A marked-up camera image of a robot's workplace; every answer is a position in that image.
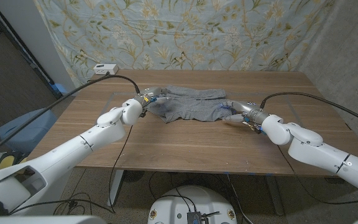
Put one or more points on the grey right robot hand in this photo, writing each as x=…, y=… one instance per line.
x=247, y=109

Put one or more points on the blue object by wall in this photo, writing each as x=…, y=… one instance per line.
x=61, y=88

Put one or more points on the grey table leg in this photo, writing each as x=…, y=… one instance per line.
x=275, y=196

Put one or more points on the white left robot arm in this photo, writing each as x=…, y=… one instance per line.
x=61, y=158

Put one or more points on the white power strip box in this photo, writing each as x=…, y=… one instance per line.
x=105, y=69

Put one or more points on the grey shorts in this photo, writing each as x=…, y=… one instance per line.
x=191, y=105

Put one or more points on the yellow black floor mat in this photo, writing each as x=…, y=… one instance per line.
x=6, y=161

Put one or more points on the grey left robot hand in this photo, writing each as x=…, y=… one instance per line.
x=152, y=92

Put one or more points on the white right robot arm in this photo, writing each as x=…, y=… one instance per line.
x=322, y=152

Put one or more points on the white table leg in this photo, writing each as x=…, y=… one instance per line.
x=116, y=186

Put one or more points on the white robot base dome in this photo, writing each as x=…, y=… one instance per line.
x=169, y=207

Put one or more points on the grey electronics box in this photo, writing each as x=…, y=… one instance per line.
x=194, y=218

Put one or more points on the floral printed backdrop cloth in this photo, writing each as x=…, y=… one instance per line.
x=182, y=34

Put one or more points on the blue plastic bin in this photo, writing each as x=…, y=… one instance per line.
x=23, y=130

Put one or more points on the black round floor puck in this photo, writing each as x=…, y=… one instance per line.
x=133, y=176

